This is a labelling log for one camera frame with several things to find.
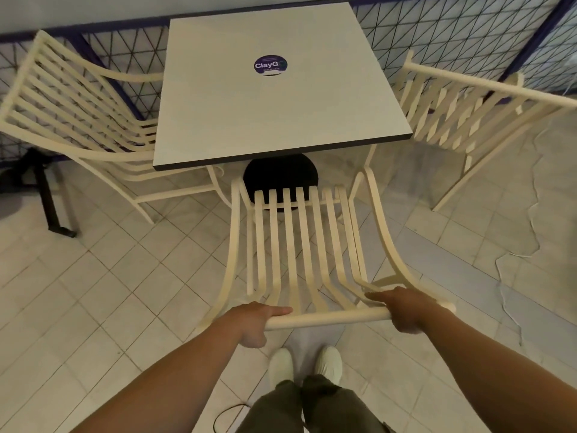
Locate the person's olive trousers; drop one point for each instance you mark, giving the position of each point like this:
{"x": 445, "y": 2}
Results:
{"x": 311, "y": 408}

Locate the person's left white shoe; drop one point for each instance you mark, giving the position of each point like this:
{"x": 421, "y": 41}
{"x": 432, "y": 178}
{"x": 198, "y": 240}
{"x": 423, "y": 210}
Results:
{"x": 281, "y": 366}

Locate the person's right forearm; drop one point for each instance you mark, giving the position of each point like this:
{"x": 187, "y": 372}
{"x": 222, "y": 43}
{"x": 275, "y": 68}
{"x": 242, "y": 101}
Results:
{"x": 500, "y": 374}

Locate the person's white shoe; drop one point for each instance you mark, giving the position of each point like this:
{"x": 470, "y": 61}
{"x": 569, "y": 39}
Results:
{"x": 329, "y": 363}
{"x": 281, "y": 366}

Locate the person's right hand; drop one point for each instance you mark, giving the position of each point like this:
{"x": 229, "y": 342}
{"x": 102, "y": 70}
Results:
{"x": 405, "y": 308}

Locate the person's left hand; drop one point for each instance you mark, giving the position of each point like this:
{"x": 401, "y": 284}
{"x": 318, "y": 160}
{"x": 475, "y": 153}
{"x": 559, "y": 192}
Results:
{"x": 250, "y": 322}

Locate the person's right white shoe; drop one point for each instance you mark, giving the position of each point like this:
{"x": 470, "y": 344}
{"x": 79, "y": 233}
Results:
{"x": 329, "y": 363}

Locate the white square table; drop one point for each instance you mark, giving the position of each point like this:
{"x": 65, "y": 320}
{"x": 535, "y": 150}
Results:
{"x": 275, "y": 85}

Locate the person's right thumb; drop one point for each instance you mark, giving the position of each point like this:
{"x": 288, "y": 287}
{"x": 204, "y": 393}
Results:
{"x": 379, "y": 296}

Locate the person's left thumb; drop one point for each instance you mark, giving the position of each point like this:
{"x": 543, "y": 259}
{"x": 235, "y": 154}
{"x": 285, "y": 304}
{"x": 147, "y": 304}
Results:
{"x": 278, "y": 310}

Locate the person's left forearm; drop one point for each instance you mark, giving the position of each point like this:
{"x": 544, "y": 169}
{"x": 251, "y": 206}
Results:
{"x": 162, "y": 378}

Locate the round purple sticker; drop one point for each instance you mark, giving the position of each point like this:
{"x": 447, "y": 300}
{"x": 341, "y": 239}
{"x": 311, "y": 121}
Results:
{"x": 270, "y": 65}

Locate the black round table base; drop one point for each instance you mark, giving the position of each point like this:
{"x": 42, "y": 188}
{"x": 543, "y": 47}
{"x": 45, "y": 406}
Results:
{"x": 280, "y": 175}

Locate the cream slatted chair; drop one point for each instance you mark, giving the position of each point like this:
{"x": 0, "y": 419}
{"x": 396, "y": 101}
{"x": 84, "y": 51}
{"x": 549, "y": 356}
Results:
{"x": 469, "y": 112}
{"x": 76, "y": 117}
{"x": 297, "y": 247}

